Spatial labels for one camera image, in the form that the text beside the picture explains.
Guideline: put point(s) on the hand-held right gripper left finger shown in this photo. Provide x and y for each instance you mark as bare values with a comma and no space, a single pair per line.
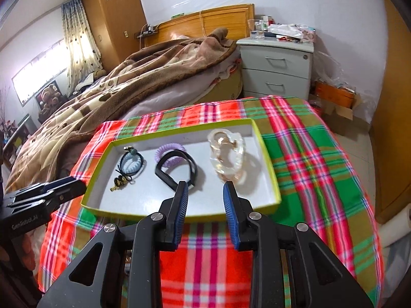
179,211

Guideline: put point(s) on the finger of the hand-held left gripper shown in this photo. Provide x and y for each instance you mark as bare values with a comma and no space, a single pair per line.
57,184
64,199

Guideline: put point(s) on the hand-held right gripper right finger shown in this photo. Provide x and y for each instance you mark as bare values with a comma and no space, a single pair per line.
231,218

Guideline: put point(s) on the yellow-green cardboard box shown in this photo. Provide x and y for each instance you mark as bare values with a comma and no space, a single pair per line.
257,183

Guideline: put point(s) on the black headband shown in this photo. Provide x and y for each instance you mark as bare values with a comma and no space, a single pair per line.
192,163

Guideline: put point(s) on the clear pink hair claw clip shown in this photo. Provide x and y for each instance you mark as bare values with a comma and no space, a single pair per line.
239,160

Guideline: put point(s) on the person's left hand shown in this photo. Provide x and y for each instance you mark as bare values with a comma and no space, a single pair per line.
26,250

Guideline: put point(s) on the cluttered desk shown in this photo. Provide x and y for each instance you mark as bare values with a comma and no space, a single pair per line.
17,138

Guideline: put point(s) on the teddy bear picture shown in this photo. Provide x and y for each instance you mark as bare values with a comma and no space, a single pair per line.
48,94

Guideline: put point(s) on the plaid bedsheet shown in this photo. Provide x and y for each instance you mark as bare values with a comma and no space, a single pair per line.
321,166

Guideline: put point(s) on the brown patterned blanket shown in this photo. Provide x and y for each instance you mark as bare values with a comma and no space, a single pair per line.
112,89

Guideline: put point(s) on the window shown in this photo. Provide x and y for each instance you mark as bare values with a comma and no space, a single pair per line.
38,70

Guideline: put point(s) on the dotted curtain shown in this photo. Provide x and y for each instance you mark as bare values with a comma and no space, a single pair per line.
77,45

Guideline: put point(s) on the grey nightstand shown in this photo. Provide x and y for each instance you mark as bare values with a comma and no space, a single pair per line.
276,70

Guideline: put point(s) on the brown cardboard box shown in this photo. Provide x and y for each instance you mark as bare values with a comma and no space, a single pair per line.
346,114

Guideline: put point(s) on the orange box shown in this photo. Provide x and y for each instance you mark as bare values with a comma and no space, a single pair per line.
334,94

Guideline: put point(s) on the wooden wardrobe with stars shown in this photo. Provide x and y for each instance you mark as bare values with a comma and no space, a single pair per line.
112,16

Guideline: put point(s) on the power strip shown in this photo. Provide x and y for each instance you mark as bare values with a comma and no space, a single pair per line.
147,30

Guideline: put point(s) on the clear plastic bag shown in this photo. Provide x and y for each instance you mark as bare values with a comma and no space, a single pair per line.
329,67

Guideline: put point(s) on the glass cup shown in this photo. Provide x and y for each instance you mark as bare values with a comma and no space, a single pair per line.
253,28

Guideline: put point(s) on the plain wooden wardrobe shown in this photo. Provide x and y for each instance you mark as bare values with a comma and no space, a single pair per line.
398,118

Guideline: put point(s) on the white tissue pack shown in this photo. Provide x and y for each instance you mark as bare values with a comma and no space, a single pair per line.
285,30

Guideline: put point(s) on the wooden headboard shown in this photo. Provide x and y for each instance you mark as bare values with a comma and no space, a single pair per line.
224,19

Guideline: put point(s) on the pink pouch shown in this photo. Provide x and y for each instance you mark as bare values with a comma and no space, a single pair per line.
309,34

